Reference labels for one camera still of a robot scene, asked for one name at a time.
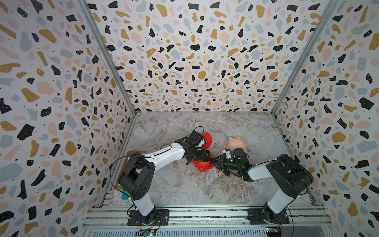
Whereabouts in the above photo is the pink piggy bank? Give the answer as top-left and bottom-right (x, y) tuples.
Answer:
(227, 137), (246, 151)

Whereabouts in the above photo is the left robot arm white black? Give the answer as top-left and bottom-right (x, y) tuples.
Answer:
(117, 130), (212, 223)

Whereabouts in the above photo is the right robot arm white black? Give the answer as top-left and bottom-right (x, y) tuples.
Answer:
(210, 148), (314, 219)

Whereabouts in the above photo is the right circuit board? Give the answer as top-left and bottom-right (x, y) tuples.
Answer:
(266, 227), (282, 237)

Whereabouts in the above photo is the circuit board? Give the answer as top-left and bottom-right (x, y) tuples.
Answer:
(137, 229), (157, 237)
(266, 227), (282, 237)

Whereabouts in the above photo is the left circuit board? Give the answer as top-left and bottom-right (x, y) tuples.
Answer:
(137, 229), (157, 237)

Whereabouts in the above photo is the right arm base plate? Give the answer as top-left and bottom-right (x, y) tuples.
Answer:
(246, 208), (290, 225)

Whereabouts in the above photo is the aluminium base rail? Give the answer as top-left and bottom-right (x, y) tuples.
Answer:
(81, 204), (338, 237)

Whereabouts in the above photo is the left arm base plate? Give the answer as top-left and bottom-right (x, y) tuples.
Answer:
(127, 208), (170, 226)

